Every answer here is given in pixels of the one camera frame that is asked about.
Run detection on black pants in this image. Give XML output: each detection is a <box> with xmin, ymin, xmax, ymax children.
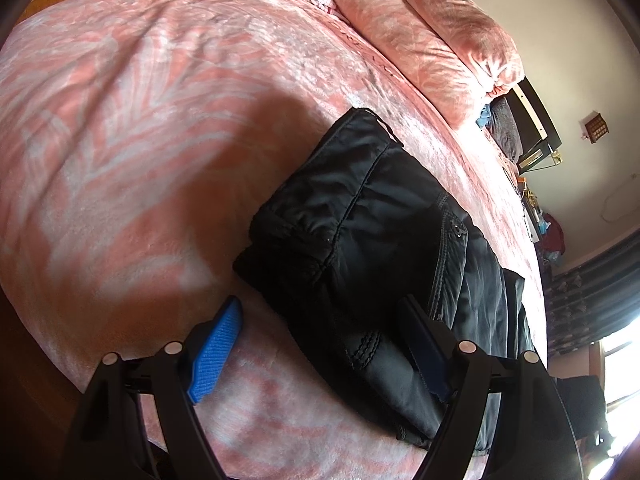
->
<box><xmin>233</xmin><ymin>108</ymin><xmax>533</xmax><ymax>448</ymax></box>

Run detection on dark patterned curtain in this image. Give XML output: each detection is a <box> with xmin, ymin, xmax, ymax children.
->
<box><xmin>544</xmin><ymin>232</ymin><xmax>639</xmax><ymax>356</ymax></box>

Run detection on red cloth item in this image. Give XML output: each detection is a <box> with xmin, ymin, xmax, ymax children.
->
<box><xmin>540</xmin><ymin>212</ymin><xmax>566</xmax><ymax>255</ymax></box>

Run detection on black bed headboard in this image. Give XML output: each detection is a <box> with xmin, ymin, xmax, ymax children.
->
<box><xmin>506</xmin><ymin>78</ymin><xmax>562</xmax><ymax>174</ymax></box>

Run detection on grey folded cloth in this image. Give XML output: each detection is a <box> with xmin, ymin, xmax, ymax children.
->
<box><xmin>488</xmin><ymin>96</ymin><xmax>524</xmax><ymax>164</ymax></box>

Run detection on pink patterned bed blanket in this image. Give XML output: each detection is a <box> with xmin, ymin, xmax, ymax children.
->
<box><xmin>1</xmin><ymin>0</ymin><xmax>547</xmax><ymax>479</ymax></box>

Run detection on rolled pink quilt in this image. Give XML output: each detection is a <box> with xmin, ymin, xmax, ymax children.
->
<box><xmin>333</xmin><ymin>0</ymin><xmax>525</xmax><ymax>129</ymax></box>

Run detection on small brown wall ornament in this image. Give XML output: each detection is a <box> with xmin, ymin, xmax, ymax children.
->
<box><xmin>584</xmin><ymin>113</ymin><xmax>610</xmax><ymax>144</ymax></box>

